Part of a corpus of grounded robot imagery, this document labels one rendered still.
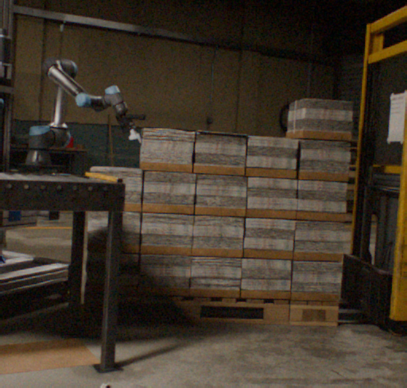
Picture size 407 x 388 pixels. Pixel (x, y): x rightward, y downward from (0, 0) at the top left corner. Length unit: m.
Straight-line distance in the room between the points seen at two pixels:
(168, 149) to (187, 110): 7.60
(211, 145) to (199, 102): 7.70
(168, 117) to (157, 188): 7.45
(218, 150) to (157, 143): 0.34
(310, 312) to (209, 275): 0.62
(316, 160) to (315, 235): 0.43
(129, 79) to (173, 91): 0.84
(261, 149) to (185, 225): 0.60
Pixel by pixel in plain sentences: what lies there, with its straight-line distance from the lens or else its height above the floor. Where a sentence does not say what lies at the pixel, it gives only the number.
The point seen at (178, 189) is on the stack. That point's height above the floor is 0.74.
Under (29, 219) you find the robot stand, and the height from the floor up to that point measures 0.50.
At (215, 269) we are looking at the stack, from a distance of 3.51.
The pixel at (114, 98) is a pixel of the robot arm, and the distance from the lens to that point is 3.58.
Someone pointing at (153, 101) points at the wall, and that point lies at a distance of 10.74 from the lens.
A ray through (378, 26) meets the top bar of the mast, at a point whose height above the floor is 1.81.
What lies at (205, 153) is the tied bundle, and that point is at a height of 0.95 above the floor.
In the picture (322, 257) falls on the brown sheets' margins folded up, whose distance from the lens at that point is 3.63.
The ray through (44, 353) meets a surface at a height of 0.00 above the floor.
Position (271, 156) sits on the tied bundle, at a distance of 3.51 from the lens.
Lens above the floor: 0.95
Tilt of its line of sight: 3 degrees down
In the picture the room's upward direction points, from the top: 4 degrees clockwise
